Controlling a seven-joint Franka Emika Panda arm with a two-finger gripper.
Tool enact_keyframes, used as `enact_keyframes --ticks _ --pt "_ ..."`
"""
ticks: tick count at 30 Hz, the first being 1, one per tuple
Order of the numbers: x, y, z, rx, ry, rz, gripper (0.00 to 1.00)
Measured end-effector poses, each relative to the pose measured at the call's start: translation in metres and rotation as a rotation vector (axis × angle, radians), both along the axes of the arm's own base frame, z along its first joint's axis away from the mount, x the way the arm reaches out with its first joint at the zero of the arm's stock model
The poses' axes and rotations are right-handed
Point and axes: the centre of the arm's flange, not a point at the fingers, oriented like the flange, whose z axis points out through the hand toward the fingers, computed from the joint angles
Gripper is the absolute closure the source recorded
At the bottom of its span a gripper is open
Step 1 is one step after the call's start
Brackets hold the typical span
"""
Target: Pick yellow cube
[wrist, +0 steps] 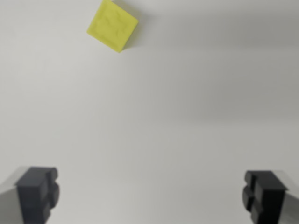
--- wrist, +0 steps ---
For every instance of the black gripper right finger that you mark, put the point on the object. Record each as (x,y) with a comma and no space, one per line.
(268,196)

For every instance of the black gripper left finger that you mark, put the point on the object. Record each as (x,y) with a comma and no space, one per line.
(32,193)

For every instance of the yellow cube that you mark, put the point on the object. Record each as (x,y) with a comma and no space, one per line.
(112,24)

